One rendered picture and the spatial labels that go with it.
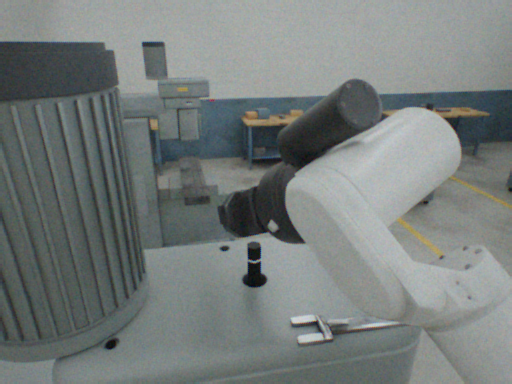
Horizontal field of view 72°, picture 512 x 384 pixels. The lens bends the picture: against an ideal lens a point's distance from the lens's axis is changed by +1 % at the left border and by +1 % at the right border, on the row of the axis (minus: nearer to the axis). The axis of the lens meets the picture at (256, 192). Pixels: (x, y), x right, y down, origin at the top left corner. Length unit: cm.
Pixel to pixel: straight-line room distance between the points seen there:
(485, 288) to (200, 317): 33
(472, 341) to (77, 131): 35
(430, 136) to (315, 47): 709
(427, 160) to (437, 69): 840
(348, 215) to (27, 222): 29
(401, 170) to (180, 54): 673
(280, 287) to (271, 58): 669
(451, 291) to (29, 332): 40
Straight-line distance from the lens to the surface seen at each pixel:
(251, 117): 663
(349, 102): 23
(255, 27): 704
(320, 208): 22
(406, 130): 27
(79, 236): 40
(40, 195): 37
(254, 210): 37
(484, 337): 26
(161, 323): 48
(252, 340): 44
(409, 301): 23
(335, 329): 46
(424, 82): 853
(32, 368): 68
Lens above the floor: 221
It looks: 23 degrees down
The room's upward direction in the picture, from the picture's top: straight up
